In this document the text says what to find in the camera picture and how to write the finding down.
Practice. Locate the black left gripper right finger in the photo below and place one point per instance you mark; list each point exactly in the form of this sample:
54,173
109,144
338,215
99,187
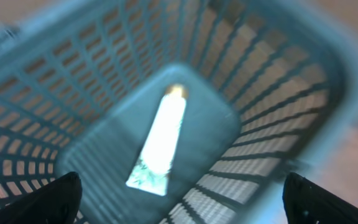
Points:
307,203

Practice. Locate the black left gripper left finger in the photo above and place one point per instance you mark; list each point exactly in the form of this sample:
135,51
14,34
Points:
55,203

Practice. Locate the white tube with gold cap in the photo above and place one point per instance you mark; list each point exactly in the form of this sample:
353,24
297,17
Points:
151,172

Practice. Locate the grey plastic shopping basket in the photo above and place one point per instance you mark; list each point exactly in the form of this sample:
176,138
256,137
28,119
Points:
272,85

